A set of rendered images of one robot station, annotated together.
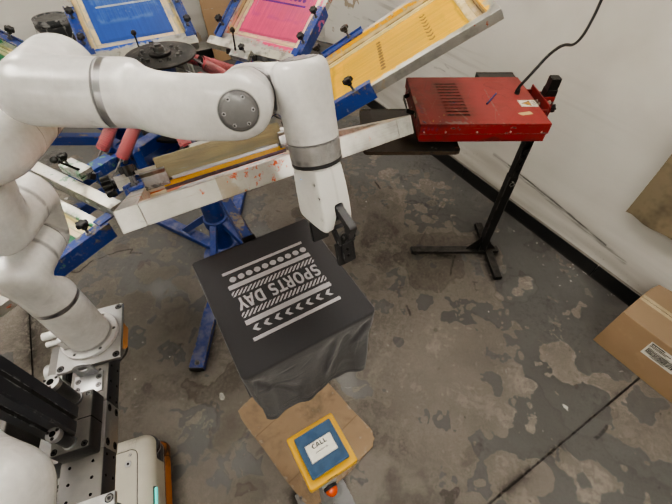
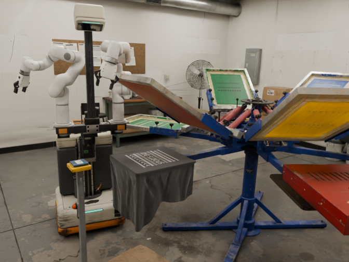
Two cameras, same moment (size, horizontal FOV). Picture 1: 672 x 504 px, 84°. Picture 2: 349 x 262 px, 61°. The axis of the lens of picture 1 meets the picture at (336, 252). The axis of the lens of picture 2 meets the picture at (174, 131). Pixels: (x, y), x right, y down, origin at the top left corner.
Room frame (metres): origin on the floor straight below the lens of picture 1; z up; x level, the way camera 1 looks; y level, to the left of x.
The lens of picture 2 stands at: (0.72, -1.92, 1.68)
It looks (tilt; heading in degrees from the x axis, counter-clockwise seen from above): 14 degrees down; 85
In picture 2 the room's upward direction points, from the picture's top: 2 degrees clockwise
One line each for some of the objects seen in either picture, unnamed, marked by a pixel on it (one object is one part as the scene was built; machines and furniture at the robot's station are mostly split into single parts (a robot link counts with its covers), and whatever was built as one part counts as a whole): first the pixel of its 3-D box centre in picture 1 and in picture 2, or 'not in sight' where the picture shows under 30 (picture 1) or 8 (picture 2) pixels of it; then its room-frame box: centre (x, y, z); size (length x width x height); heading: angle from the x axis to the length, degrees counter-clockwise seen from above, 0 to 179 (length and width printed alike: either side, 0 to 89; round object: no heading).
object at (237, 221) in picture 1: (231, 211); (202, 154); (1.16, 0.44, 0.89); 1.24 x 0.06 x 0.06; 30
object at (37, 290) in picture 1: (33, 273); (119, 93); (0.45, 0.60, 1.37); 0.13 x 0.10 x 0.16; 4
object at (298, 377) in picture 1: (315, 370); (123, 191); (0.53, 0.07, 0.74); 0.45 x 0.03 x 0.43; 120
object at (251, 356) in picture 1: (279, 285); (151, 157); (0.73, 0.19, 0.95); 0.48 x 0.44 x 0.01; 30
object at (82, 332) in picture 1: (67, 321); (117, 112); (0.44, 0.61, 1.21); 0.16 x 0.13 x 0.15; 109
